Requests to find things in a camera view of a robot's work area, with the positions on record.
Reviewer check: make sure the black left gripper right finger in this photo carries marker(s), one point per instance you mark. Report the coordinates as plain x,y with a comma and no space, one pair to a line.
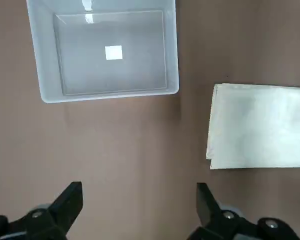
207,207

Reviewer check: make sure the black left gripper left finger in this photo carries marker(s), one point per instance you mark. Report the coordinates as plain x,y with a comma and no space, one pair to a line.
65,207

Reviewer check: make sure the cream tablecloth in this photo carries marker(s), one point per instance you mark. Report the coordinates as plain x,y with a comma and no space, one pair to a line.
252,125

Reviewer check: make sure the clear plastic box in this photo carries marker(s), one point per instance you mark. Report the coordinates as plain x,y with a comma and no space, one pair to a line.
46,62

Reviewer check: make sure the white square sticker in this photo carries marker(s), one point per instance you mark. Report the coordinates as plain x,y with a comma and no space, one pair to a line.
113,52

